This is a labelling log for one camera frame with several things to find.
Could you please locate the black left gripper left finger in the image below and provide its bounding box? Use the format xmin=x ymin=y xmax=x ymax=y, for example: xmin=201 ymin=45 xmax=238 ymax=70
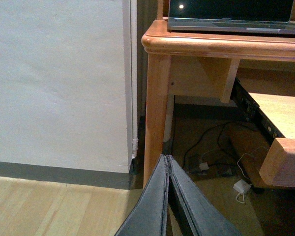
xmin=116 ymin=155 xmax=169 ymax=236

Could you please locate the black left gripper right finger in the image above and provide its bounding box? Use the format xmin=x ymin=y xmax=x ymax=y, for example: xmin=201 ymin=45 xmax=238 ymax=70
xmin=167 ymin=155 xmax=242 ymax=236

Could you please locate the white power adapter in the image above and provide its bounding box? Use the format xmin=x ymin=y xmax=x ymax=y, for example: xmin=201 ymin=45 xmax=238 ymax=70
xmin=233 ymin=179 xmax=251 ymax=204

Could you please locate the wooden sliding keyboard tray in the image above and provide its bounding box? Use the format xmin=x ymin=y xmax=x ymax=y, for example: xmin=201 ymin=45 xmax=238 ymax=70
xmin=249 ymin=92 xmax=295 ymax=188

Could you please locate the wooden desk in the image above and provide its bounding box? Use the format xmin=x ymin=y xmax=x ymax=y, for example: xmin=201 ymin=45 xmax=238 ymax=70
xmin=142 ymin=0 xmax=295 ymax=183

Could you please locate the grey laptop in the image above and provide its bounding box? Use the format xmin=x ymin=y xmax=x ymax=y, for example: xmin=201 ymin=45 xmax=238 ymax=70
xmin=168 ymin=0 xmax=295 ymax=35

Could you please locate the white wall pipe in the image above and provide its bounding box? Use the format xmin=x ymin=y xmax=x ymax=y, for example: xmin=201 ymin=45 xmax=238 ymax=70
xmin=130 ymin=0 xmax=139 ymax=159

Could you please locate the black floor cable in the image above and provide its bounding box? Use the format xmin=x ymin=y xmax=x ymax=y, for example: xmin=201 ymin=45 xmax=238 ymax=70
xmin=183 ymin=122 xmax=259 ymax=173

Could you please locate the black drawer slide rail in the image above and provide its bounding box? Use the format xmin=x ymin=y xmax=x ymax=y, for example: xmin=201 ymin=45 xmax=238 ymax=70
xmin=231 ymin=78 xmax=284 ymax=150

